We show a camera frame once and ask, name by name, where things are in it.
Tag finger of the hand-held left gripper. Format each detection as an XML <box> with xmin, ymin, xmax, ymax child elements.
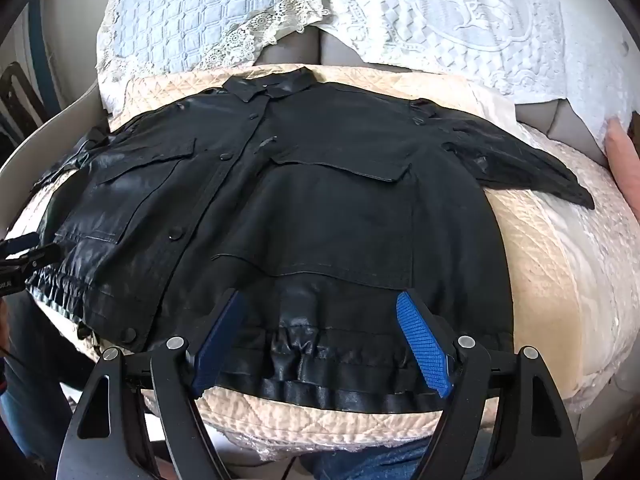
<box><xmin>0</xmin><ymin>245</ymin><xmax>62</xmax><ymax>273</ymax></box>
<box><xmin>0</xmin><ymin>234</ymin><xmax>40</xmax><ymax>256</ymax></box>

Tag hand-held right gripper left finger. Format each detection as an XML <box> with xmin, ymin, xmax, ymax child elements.
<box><xmin>56</xmin><ymin>287</ymin><xmax>248</xmax><ymax>480</ymax></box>

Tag beige quilted blanket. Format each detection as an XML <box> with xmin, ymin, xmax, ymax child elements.
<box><xmin>10</xmin><ymin>62</ymin><xmax>621</xmax><ymax>461</ymax></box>

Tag white embossed cover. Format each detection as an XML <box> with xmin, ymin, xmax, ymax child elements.
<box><xmin>290</xmin><ymin>0</ymin><xmax>631</xmax><ymax>151</ymax></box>

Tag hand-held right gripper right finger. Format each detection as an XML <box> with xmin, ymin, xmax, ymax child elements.
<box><xmin>396</xmin><ymin>290</ymin><xmax>583</xmax><ymax>480</ymax></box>

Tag grey sofa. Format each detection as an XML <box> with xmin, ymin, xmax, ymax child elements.
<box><xmin>0</xmin><ymin>25</ymin><xmax>613</xmax><ymax>211</ymax></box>

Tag white lace seat cover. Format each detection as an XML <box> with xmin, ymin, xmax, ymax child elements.
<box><xmin>500</xmin><ymin>125</ymin><xmax>640</xmax><ymax>411</ymax></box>

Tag person's blue jeans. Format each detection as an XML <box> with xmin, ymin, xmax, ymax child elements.
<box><xmin>0</xmin><ymin>290</ymin><xmax>436</xmax><ymax>480</ymax></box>

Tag black leather jacket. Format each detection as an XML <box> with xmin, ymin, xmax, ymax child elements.
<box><xmin>25</xmin><ymin>70</ymin><xmax>596</xmax><ymax>413</ymax></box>

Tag pink cushion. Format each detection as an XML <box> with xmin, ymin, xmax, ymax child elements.
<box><xmin>605</xmin><ymin>117</ymin><xmax>640</xmax><ymax>201</ymax></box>

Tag blue quilted lace-trimmed cover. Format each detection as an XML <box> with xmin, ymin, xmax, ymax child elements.
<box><xmin>102</xmin><ymin>0</ymin><xmax>333</xmax><ymax>81</ymax></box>

